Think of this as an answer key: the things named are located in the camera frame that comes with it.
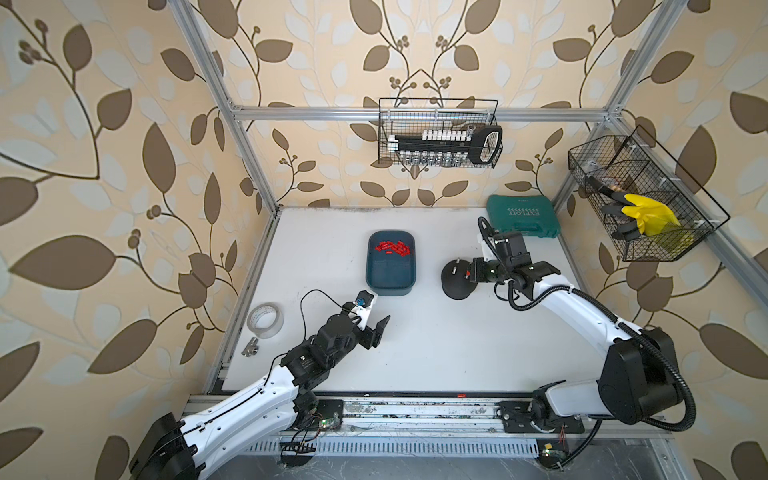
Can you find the black dome screw fixture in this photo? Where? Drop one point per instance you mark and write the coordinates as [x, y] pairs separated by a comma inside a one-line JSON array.
[[456, 279]]

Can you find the yellow rubber glove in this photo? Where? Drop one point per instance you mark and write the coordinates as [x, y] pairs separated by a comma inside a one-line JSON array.
[[653, 217]]

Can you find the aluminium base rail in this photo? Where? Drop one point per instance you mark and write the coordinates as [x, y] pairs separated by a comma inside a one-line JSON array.
[[439, 427]]

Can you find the dark teal plastic tray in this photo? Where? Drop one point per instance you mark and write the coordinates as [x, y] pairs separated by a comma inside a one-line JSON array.
[[390, 275]]

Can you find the black wire basket right wall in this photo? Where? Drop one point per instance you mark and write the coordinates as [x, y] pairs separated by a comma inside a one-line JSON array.
[[638, 163]]

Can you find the clear tape roll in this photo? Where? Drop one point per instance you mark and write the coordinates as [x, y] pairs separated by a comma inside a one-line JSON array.
[[265, 321]]

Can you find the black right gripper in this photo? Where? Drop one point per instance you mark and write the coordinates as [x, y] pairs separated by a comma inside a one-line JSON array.
[[476, 270]]

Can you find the green plastic tool case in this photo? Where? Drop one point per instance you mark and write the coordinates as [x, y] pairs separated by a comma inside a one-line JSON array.
[[530, 215]]

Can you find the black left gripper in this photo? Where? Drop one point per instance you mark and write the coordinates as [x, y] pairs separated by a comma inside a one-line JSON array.
[[370, 338]]

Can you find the black pliers in basket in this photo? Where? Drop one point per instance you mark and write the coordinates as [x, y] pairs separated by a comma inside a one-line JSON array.
[[626, 227]]

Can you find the small metal bracket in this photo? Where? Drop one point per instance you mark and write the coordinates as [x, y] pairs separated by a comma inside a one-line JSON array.
[[251, 348]]

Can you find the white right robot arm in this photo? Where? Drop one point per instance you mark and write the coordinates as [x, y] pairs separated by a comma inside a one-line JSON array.
[[639, 381]]

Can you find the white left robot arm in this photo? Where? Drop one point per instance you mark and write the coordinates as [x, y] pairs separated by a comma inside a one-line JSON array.
[[197, 445]]

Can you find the black wire basket wall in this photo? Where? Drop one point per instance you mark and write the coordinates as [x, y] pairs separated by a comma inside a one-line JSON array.
[[638, 163], [412, 115]]

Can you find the black socket set holder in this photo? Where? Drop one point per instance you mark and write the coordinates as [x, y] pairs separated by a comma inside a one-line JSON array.
[[475, 146]]

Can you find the black wire basket back wall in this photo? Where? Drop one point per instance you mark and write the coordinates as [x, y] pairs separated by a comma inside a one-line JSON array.
[[412, 115]]

